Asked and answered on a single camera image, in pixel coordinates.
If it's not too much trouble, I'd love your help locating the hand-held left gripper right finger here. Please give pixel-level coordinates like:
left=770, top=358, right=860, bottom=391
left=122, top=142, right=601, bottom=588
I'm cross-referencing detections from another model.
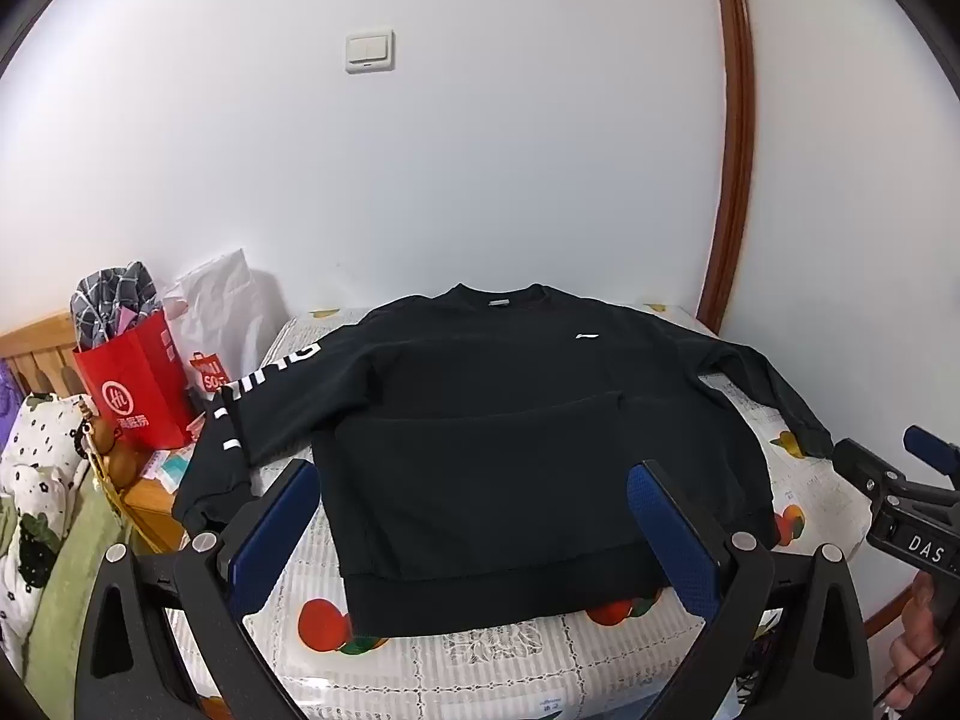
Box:
left=626, top=457, right=875, bottom=720

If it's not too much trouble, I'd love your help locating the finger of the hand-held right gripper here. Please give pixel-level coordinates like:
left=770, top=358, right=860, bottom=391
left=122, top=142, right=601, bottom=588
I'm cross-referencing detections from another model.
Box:
left=904, top=425, right=960, bottom=477
left=832, top=437, right=916, bottom=511

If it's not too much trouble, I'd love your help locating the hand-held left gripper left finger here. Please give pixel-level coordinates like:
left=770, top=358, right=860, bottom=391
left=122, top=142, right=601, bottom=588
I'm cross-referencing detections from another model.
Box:
left=75, top=457, right=323, bottom=720

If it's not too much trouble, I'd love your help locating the black sweatshirt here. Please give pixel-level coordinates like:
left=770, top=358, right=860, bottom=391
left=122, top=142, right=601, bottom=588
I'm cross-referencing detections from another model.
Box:
left=171, top=283, right=835, bottom=637

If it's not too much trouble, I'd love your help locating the person's right hand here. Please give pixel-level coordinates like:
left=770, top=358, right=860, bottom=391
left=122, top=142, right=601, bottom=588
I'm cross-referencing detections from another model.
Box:
left=889, top=570, right=960, bottom=710

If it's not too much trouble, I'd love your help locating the wooden nightstand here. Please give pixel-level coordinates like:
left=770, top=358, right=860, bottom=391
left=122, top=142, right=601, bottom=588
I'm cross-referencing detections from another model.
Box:
left=112, top=435, right=196, bottom=552

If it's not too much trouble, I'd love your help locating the brown gourd ornament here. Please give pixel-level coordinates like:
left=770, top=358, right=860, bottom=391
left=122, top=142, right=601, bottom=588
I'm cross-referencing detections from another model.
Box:
left=86, top=412, right=140, bottom=500

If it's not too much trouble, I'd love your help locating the red paper bag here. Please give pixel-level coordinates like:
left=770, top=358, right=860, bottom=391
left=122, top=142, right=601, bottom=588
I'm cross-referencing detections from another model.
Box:
left=73, top=311, right=197, bottom=451

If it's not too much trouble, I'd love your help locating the green blanket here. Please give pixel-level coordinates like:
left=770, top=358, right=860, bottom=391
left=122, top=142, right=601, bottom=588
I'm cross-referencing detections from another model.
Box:
left=0, top=480, right=132, bottom=691

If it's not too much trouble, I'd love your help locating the fruit print tablecloth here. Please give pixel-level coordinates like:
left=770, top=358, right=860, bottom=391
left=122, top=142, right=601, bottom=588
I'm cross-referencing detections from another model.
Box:
left=146, top=304, right=886, bottom=720

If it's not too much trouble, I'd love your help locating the white plastic bag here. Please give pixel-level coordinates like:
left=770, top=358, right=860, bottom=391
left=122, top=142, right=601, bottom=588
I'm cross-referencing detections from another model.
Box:
left=161, top=247, right=290, bottom=413

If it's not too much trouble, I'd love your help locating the white floral blanket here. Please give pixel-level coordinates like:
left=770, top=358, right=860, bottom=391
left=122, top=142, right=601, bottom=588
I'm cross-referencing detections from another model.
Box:
left=0, top=390, right=95, bottom=638

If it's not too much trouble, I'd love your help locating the grey plaid cloth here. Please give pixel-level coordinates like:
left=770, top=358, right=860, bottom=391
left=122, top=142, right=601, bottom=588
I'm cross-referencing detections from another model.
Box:
left=70, top=261, right=164, bottom=352

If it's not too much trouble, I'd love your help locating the purple cloth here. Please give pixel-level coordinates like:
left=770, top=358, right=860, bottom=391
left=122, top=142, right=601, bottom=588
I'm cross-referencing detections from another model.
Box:
left=0, top=356, right=20, bottom=451

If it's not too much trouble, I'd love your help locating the wooden headboard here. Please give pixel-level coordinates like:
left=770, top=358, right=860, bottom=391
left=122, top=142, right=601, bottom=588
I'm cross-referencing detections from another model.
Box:
left=0, top=311, right=87, bottom=398

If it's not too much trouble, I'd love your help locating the black cable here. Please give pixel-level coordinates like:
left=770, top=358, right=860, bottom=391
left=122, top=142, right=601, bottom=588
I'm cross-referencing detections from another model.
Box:
left=874, top=637, right=946, bottom=720

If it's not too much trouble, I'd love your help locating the yellow cord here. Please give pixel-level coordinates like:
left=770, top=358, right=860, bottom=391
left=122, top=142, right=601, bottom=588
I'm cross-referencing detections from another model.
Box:
left=90, top=450, right=181, bottom=556

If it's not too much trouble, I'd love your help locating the brown wooden door frame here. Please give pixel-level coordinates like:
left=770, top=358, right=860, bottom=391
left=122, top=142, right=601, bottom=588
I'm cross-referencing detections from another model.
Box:
left=694, top=0, right=755, bottom=335

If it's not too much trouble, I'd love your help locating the white light switch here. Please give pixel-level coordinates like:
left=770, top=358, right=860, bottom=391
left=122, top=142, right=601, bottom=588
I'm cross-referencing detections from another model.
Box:
left=345, top=30, right=396, bottom=74

